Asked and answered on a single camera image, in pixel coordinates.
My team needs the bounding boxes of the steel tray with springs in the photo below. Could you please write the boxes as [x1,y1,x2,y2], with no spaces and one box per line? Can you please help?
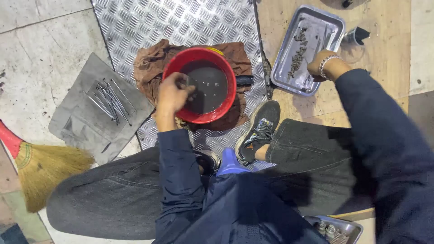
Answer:
[303,215,363,244]

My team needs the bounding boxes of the silver cup with black liner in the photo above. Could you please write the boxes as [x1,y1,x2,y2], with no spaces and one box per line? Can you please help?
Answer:
[340,26,371,47]

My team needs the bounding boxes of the diamond pattern metal plate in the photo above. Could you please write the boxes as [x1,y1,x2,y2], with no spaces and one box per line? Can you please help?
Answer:
[90,0,278,171]

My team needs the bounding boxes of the brown cloth rag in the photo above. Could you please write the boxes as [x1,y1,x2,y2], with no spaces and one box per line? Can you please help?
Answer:
[133,39,253,132]

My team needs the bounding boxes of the person's left leg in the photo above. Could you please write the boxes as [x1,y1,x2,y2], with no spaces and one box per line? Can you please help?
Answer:
[46,146,163,241]

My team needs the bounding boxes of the person's right leg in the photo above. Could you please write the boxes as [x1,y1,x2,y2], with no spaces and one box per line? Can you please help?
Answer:
[254,118,377,217]

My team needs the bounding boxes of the plywood board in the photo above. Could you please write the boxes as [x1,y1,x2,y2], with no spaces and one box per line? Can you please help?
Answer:
[255,0,412,129]

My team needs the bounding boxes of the blue plastic stool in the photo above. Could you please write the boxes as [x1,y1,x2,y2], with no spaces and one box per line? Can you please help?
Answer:
[216,147,259,178]

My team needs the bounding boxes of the bundle of long metal rods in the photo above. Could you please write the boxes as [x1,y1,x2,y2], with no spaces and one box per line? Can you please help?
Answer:
[85,78,137,127]

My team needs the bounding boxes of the silver chain bracelet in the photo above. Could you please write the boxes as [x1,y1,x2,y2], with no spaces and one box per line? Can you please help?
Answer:
[318,55,342,80]

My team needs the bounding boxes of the grey plastic bag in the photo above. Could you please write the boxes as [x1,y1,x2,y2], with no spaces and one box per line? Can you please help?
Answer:
[48,52,155,166]

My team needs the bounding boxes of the thin metal rods in tray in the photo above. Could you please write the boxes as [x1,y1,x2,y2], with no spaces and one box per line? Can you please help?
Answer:
[303,24,334,86]

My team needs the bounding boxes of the red plastic bowl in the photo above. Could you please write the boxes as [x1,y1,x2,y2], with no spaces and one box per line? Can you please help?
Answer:
[162,47,237,124]

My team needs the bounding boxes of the person's right hand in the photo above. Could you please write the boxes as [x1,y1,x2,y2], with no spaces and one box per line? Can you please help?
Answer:
[307,49,340,82]

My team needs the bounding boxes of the straw broom with red handle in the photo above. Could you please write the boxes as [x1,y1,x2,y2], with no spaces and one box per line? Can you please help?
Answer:
[0,119,96,214]

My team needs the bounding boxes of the black sneaker with white laces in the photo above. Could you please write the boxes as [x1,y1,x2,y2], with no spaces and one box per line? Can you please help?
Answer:
[194,149,222,176]
[235,100,281,166]

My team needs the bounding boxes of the person's leg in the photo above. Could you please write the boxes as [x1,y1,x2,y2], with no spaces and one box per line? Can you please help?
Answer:
[46,146,163,241]
[254,118,377,217]

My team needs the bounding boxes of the row of dark bolts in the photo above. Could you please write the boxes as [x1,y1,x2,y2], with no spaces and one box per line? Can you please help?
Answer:
[287,26,309,83]

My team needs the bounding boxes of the dark round object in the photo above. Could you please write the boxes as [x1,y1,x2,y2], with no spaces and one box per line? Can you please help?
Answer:
[320,0,369,10]

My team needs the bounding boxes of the person's left hand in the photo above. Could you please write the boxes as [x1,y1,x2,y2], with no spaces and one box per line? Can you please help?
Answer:
[156,72,197,118]

